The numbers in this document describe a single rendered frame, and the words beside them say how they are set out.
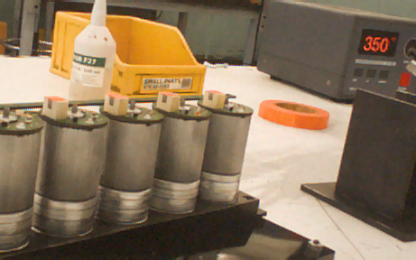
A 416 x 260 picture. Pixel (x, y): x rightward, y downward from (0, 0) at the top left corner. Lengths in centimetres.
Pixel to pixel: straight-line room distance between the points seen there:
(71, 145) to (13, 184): 3
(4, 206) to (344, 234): 19
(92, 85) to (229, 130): 26
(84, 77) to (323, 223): 25
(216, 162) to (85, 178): 8
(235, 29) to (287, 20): 550
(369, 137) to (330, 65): 36
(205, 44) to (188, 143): 584
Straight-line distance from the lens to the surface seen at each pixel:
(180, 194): 28
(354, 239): 36
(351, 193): 41
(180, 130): 27
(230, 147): 29
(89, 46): 54
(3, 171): 22
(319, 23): 77
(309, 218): 37
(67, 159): 24
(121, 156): 25
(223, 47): 626
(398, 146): 38
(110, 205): 26
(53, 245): 24
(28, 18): 283
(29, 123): 22
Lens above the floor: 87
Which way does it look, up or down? 13 degrees down
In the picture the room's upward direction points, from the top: 8 degrees clockwise
